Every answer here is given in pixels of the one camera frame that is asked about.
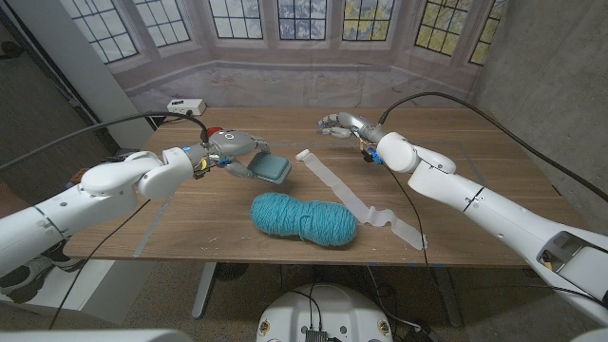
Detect white power strip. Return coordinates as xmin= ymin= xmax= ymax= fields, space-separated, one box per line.
xmin=165 ymin=98 xmax=207 ymax=118

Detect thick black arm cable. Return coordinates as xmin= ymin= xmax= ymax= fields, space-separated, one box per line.
xmin=0 ymin=110 xmax=211 ymax=172
xmin=377 ymin=90 xmax=608 ymax=203

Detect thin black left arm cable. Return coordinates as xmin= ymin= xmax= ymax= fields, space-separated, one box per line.
xmin=47 ymin=199 xmax=151 ymax=330

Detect white floor platform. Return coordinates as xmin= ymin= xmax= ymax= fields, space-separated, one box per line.
xmin=0 ymin=258 xmax=156 ymax=327

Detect grey table leg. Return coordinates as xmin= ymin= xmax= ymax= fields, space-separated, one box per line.
xmin=192 ymin=262 xmax=218 ymax=319
xmin=434 ymin=266 xmax=463 ymax=328

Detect teal yarn skein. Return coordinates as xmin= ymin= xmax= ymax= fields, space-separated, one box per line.
xmin=249 ymin=191 xmax=358 ymax=248

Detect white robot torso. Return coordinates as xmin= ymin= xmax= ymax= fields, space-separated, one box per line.
xmin=256 ymin=283 xmax=394 ymax=342

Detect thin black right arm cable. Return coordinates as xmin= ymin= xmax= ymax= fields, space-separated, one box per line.
xmin=382 ymin=163 xmax=452 ymax=314

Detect black ribbed round object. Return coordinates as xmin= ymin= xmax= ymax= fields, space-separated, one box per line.
xmin=216 ymin=262 xmax=251 ymax=282

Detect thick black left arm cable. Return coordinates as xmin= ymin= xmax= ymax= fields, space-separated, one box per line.
xmin=0 ymin=110 xmax=211 ymax=172

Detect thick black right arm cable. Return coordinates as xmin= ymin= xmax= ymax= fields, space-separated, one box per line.
xmin=377 ymin=90 xmax=608 ymax=203

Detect printed window backdrop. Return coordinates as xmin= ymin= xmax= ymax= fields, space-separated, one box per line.
xmin=59 ymin=0 xmax=507 ymax=115

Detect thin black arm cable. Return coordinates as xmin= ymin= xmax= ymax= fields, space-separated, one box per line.
xmin=382 ymin=163 xmax=452 ymax=314
xmin=47 ymin=199 xmax=151 ymax=330

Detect teal ribbed case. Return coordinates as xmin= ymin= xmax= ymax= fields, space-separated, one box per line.
xmin=246 ymin=151 xmax=293 ymax=185

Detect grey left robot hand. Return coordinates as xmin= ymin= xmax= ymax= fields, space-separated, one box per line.
xmin=204 ymin=128 xmax=273 ymax=181

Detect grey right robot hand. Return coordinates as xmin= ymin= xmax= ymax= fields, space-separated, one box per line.
xmin=316 ymin=111 xmax=388 ymax=145

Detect white bandage strip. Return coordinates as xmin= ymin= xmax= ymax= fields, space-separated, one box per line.
xmin=294 ymin=148 xmax=428 ymax=252

